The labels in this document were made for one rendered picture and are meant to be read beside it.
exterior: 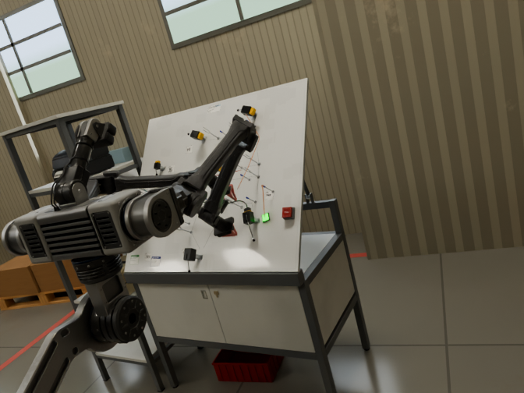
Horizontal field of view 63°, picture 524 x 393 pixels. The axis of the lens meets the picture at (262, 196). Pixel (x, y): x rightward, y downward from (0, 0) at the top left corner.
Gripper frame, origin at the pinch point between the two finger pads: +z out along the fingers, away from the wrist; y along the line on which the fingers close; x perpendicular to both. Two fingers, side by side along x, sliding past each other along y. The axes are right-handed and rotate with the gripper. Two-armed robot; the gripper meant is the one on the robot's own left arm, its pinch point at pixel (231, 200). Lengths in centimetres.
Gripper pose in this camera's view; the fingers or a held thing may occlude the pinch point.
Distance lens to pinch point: 203.0
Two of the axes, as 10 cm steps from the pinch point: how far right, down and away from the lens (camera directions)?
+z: 5.5, 6.4, 5.4
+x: -1.0, 6.9, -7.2
